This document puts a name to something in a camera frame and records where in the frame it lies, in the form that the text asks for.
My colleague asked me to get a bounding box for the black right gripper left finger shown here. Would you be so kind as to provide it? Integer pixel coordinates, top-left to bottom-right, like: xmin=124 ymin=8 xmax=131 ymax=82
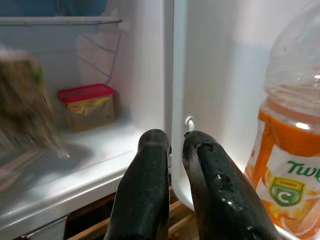
xmin=103 ymin=129 xmax=171 ymax=240

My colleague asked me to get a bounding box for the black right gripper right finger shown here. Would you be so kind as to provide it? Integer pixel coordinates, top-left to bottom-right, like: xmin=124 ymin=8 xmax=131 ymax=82
xmin=182 ymin=130 xmax=283 ymax=240

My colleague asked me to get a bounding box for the printed clear plastic food package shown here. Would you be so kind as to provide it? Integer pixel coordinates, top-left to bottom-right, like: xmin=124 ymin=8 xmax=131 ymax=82
xmin=0 ymin=48 xmax=70 ymax=160

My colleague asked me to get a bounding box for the grey fridge with white interior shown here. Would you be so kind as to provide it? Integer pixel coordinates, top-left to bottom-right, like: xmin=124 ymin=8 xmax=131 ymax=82
xmin=0 ymin=0 xmax=176 ymax=240

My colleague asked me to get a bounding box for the orange juice bottle green cap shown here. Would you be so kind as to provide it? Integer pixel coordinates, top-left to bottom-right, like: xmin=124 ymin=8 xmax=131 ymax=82
xmin=243 ymin=0 xmax=320 ymax=240

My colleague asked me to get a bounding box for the clear container with red lid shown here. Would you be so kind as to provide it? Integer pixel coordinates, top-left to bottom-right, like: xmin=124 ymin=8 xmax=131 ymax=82
xmin=56 ymin=83 xmax=117 ymax=133

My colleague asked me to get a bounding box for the white wire fridge shelf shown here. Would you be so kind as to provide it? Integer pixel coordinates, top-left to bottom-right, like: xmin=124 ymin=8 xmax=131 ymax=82
xmin=0 ymin=16 xmax=124 ymax=85

